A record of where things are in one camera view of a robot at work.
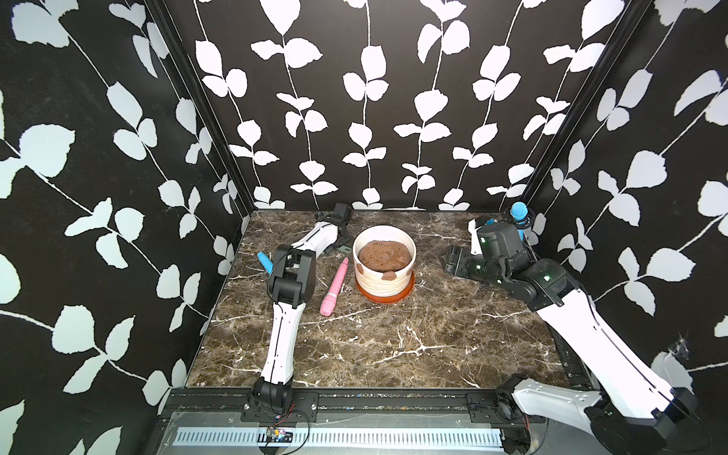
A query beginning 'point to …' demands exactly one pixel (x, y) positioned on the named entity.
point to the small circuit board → (281, 435)
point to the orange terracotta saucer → (398, 295)
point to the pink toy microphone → (328, 303)
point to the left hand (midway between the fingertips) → (338, 236)
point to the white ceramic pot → (384, 283)
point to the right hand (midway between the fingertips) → (445, 253)
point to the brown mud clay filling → (384, 255)
